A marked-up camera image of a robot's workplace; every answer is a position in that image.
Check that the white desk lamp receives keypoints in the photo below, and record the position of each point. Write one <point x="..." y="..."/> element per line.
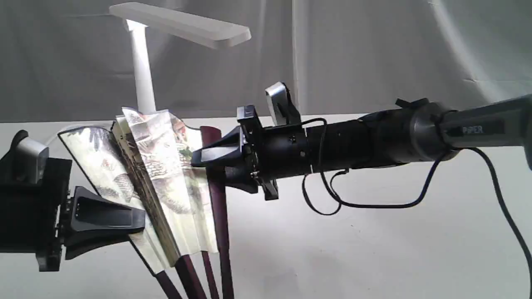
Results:
<point x="208" y="32"/>

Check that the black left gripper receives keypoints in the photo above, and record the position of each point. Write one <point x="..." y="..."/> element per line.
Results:
<point x="29" y="212"/>

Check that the painted paper folding fan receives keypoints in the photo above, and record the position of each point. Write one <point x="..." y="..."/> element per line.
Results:
<point x="143" y="161"/>

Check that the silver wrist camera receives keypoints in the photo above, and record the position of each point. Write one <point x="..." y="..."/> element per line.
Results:
<point x="282" y="109"/>
<point x="30" y="160"/>

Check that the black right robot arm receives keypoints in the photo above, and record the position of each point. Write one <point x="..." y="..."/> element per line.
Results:
<point x="419" y="131"/>

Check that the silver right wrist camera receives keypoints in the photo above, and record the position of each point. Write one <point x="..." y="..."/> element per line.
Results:
<point x="282" y="109"/>

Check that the grey backdrop curtain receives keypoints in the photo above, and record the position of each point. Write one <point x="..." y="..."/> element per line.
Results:
<point x="70" y="60"/>

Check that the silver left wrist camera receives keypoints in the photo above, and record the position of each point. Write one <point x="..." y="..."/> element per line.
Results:
<point x="30" y="160"/>

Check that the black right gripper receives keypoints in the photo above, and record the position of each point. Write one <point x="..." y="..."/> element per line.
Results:
<point x="271" y="153"/>

